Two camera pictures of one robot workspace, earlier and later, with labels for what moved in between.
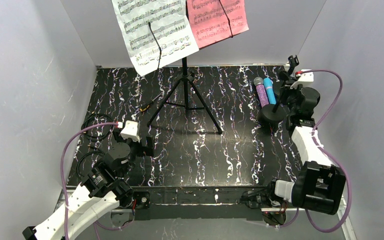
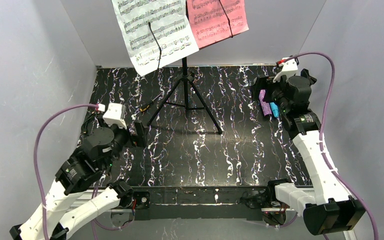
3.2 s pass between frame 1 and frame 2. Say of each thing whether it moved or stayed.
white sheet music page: stayed
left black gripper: moved
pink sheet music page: stayed
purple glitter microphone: stayed
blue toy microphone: moved
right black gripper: moved
